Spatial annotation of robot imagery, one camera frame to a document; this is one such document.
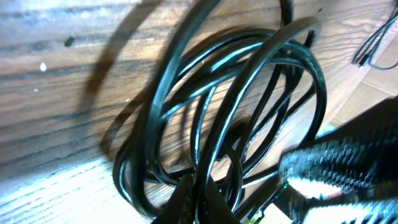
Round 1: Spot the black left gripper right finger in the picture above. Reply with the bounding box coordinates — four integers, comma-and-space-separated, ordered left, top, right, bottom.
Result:
203, 178, 240, 224

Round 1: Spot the thin black usb cable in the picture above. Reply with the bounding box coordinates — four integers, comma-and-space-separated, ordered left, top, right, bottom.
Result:
351, 2, 398, 71

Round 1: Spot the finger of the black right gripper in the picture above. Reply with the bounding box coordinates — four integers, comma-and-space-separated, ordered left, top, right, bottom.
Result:
278, 141, 397, 192

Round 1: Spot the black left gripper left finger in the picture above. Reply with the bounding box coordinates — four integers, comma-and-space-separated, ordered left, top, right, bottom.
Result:
152, 174, 194, 224

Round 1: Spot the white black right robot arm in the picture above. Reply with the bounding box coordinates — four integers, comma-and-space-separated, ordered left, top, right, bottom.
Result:
278, 98, 397, 197

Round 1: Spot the thick black usb cable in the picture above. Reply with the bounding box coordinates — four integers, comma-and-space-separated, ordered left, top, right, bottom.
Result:
111, 0, 327, 218

